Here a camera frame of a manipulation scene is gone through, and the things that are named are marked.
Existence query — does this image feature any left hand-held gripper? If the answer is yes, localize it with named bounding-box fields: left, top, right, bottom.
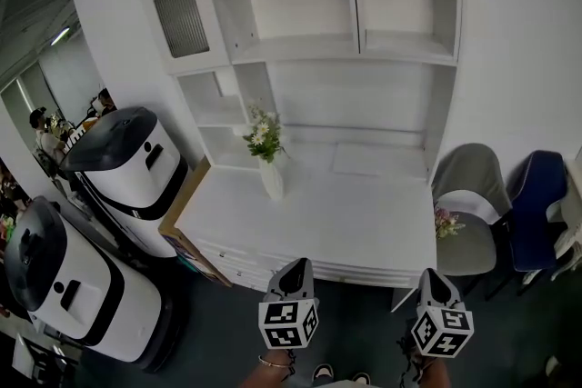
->
left=257, top=257, right=320, bottom=351

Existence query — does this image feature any blue upholstered chair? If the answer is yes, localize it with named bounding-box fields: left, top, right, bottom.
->
left=505, top=149, right=568, bottom=285

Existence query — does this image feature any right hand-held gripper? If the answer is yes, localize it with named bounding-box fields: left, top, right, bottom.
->
left=410, top=267, right=475, bottom=359

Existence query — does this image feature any grey upholstered chair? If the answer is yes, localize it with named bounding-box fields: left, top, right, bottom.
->
left=431, top=143, right=515, bottom=301

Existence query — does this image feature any pink flower bouquet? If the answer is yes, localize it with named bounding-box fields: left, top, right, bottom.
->
left=434, top=204, right=467, bottom=240

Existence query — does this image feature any person's left shoe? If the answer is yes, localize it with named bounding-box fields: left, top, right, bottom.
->
left=312, top=363, right=336, bottom=383

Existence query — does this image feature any white desk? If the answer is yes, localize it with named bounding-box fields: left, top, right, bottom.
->
left=173, top=139, right=438, bottom=293

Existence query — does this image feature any small white desk drawer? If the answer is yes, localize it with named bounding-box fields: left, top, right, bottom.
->
left=195, top=239, right=261, bottom=290

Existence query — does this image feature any person's right forearm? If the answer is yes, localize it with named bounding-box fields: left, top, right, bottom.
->
left=400, top=353, right=452, bottom=388

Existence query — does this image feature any white and black mobile robot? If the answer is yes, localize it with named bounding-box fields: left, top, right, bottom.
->
left=4, top=195, right=186, bottom=373
left=59, top=106, right=189, bottom=259

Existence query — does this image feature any thin bracelet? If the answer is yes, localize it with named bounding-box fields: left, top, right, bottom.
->
left=257, top=354, right=293, bottom=369

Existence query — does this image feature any white ribbed vase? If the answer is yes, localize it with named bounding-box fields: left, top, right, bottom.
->
left=258, top=156, right=286, bottom=202

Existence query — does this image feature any wooden panel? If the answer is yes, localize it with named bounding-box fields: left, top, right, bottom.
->
left=157, top=155, right=234, bottom=288

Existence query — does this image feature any white daisy flower bunch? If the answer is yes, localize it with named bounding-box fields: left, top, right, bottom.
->
left=242, top=104, right=289, bottom=164

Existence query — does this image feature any white shelf hutch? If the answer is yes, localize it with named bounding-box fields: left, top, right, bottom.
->
left=131, top=0, right=464, bottom=184

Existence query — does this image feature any person's left forearm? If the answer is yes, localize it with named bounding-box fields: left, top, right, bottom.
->
left=239, top=349, right=296, bottom=388

